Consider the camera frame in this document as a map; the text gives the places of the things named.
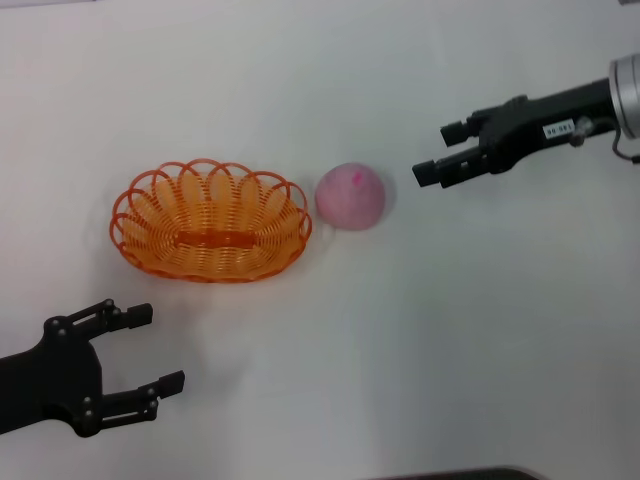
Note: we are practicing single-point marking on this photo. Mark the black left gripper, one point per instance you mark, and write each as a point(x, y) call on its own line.
point(55, 385)

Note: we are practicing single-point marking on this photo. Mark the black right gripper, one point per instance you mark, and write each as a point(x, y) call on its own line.
point(525, 130)

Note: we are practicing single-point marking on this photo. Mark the pink peach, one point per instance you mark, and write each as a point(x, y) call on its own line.
point(350, 200)

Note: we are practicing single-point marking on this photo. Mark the orange woven plastic basket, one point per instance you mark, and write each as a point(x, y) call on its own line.
point(210, 225)

